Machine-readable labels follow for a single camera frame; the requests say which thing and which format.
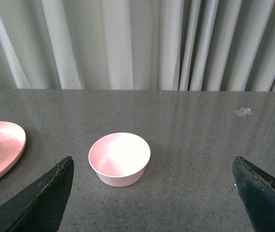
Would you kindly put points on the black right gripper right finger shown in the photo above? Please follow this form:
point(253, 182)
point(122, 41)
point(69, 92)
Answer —
point(256, 189)

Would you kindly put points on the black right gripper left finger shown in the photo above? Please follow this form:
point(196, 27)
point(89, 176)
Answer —
point(41, 205)

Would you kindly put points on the pink plastic plate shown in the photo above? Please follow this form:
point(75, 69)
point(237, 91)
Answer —
point(12, 144)

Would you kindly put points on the pink plastic bowl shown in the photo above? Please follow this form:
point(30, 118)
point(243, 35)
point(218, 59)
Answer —
point(119, 159)

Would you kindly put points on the crumpled clear tape piece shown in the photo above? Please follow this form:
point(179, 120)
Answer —
point(243, 112)

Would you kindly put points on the white pleated curtain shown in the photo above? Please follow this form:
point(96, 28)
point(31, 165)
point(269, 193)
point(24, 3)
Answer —
point(192, 45)

